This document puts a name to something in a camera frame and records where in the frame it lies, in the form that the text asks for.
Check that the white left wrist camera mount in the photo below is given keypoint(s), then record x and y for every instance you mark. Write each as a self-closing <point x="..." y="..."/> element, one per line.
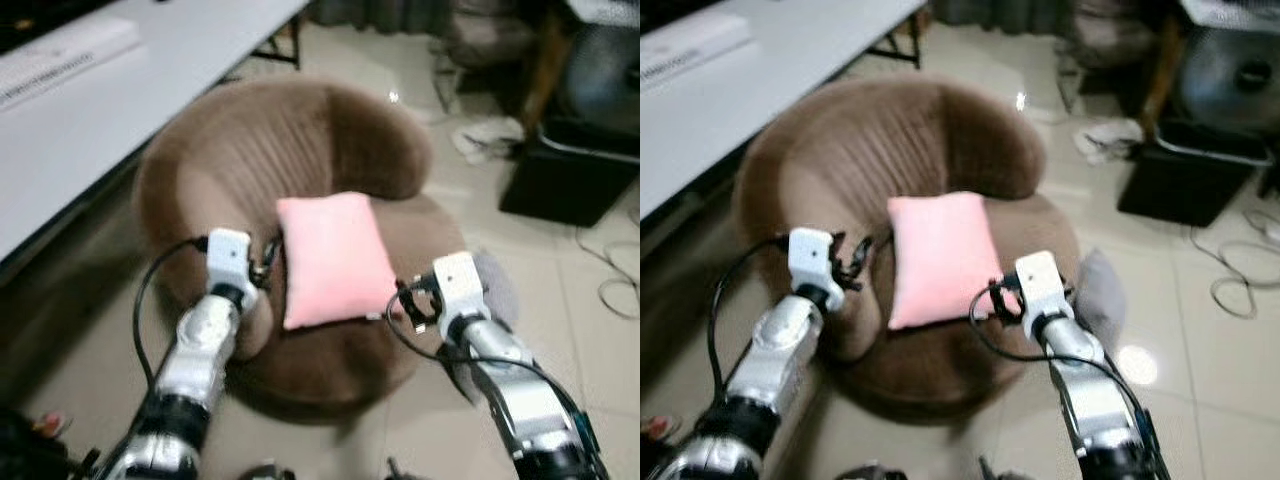
<point x="815" y="258"/>
<point x="230" y="258"/>

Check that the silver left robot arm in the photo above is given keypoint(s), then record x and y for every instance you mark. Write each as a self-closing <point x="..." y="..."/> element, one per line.
<point x="780" y="360"/>
<point x="195" y="360"/>

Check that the grey metal frame chair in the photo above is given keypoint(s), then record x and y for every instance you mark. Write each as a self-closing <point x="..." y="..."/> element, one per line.
<point x="1110" y="40"/>
<point x="490" y="40"/>

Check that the pink red slipper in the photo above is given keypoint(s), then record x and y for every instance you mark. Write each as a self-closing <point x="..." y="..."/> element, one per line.
<point x="52" y="425"/>
<point x="663" y="428"/>

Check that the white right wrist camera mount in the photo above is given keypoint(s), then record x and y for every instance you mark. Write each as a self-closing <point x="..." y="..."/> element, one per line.
<point x="1042" y="288"/>
<point x="460" y="290"/>

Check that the white table with black legs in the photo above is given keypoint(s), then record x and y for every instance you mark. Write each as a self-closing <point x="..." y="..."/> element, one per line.
<point x="760" y="90"/>
<point x="130" y="100"/>

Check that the grey pillow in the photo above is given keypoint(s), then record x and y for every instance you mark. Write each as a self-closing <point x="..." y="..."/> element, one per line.
<point x="1100" y="295"/>
<point x="497" y="285"/>

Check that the white crumpled cloth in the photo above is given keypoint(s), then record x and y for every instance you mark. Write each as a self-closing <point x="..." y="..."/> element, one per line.
<point x="1108" y="140"/>
<point x="488" y="140"/>

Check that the grey curtain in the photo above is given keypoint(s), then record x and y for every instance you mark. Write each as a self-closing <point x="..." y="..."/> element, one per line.
<point x="1000" y="12"/>
<point x="380" y="12"/>

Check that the white keyboard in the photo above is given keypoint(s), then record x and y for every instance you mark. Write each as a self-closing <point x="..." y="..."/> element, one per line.
<point x="60" y="60"/>
<point x="690" y="48"/>

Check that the black plastic box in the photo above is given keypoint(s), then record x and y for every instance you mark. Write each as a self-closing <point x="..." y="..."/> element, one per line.
<point x="570" y="180"/>
<point x="1190" y="180"/>

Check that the pink square pillow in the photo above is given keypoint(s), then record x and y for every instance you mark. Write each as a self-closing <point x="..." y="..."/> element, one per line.
<point x="945" y="260"/>
<point x="335" y="260"/>

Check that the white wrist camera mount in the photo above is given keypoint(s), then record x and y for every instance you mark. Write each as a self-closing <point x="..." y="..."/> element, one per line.
<point x="815" y="258"/>
<point x="460" y="290"/>
<point x="230" y="258"/>
<point x="1042" y="288"/>

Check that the brown round fabric sofa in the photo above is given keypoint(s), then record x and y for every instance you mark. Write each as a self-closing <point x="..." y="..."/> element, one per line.
<point x="850" y="140"/>
<point x="250" y="140"/>

